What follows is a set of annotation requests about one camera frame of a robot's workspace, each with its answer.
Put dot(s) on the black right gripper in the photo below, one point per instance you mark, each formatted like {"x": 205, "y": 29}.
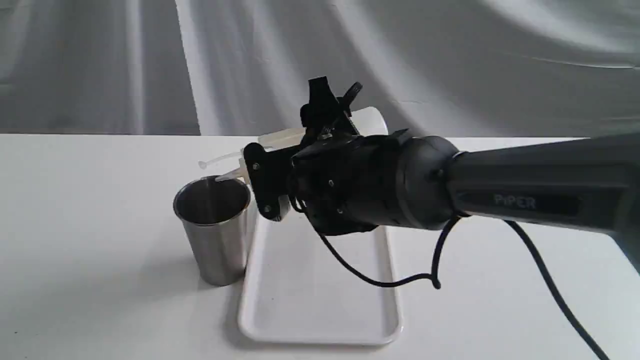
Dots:
{"x": 355, "y": 184}

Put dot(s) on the stainless steel cup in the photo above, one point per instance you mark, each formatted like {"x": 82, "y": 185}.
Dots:
{"x": 214, "y": 215}

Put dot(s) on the grey fabric backdrop curtain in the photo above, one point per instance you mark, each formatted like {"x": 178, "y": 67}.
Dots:
{"x": 240, "y": 67}

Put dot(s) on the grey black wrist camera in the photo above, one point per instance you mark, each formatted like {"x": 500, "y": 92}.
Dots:
{"x": 268, "y": 174}

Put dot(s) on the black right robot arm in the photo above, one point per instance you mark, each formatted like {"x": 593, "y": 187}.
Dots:
{"x": 589, "y": 184}

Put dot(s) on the plastic squeeze bottle with oil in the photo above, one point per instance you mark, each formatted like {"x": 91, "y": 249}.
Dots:
{"x": 368, "y": 121}

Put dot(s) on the white rectangular plastic tray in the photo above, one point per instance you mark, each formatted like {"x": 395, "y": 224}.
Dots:
{"x": 296, "y": 293}

